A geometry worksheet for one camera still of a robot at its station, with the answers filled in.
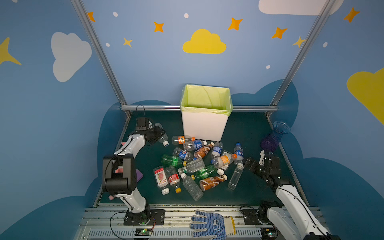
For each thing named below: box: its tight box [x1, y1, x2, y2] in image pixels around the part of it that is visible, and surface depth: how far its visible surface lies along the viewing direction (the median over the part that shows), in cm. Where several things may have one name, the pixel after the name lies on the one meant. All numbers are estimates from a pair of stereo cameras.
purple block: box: [135, 169, 144, 183], surface depth 89 cm
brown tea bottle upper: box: [193, 142, 215, 159], surface depth 95 cm
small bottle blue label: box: [211, 141, 224, 157], surface depth 97 cm
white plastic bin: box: [181, 111, 229, 142], surface depth 97 cm
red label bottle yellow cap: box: [165, 165, 182, 194], surface depth 85 cm
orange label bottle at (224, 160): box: [211, 153, 238, 169], surface depth 88 cm
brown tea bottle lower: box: [199, 174, 228, 191], surface depth 83 cm
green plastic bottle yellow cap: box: [160, 154, 188, 167], surface depth 92 cm
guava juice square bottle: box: [153, 165, 170, 196], surface depth 84 cm
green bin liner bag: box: [180, 84, 234, 116], surface depth 98 cm
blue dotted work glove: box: [190, 209, 236, 240], surface depth 73 cm
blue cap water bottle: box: [233, 142, 244, 165], surface depth 95 cm
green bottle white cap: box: [195, 164, 225, 180], surface depth 88 cm
